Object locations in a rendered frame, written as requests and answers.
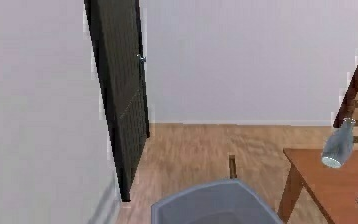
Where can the black room door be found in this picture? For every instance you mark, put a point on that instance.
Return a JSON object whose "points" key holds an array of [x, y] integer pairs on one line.
{"points": [[120, 83]]}

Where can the grey plastic bin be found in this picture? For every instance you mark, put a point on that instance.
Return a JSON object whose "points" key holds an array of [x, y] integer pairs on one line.
{"points": [[213, 203]]}

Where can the pale blue glass vase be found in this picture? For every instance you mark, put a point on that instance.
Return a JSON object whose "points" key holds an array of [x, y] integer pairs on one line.
{"points": [[338, 145]]}

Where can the brown wooden table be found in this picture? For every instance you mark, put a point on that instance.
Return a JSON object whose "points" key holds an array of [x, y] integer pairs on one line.
{"points": [[333, 186]]}

